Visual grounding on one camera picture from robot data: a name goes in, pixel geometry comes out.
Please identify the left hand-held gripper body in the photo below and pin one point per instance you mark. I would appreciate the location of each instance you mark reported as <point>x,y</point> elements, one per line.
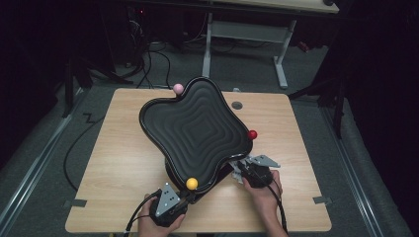
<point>166,204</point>

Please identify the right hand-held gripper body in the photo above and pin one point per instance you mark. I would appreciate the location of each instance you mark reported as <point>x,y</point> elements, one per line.
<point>260,176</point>

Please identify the yellow ball knob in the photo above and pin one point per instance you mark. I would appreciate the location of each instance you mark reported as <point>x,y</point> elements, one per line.
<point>192,183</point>

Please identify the red ball knob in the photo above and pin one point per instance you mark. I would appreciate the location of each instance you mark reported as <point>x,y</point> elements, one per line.
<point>252,134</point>

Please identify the black wavy tray with stand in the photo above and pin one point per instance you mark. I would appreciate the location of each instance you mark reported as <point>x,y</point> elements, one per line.
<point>194,131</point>

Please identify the pink ball knob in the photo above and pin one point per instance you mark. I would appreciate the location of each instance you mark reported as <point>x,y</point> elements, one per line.
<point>178,88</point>

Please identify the person's right hand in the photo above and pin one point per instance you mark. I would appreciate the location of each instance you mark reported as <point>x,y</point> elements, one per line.
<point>267,197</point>

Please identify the person's left hand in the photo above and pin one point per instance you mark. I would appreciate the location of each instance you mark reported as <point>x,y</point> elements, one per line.
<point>151,230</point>

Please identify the grey table grommet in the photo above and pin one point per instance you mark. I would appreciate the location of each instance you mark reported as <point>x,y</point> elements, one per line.
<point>236,105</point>

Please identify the grey tape strip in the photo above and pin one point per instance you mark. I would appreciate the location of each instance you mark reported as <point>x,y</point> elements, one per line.
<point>75,203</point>
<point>322,199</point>

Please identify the small grey table clip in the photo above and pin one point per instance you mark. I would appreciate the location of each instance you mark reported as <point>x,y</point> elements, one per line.
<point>235,89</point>

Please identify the black metal stand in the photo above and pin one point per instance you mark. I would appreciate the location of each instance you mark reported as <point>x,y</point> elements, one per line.
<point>339,108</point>
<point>68,92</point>

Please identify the small red object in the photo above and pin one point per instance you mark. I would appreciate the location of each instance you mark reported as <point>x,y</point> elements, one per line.
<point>303,46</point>

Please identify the dark computer tower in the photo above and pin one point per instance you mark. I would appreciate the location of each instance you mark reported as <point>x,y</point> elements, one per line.
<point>135,33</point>

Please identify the grey floor rail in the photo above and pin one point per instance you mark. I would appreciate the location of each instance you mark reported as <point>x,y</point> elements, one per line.
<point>348,164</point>
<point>33,171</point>

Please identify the white frame desk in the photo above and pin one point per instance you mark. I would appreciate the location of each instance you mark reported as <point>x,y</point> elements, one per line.
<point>245,31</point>

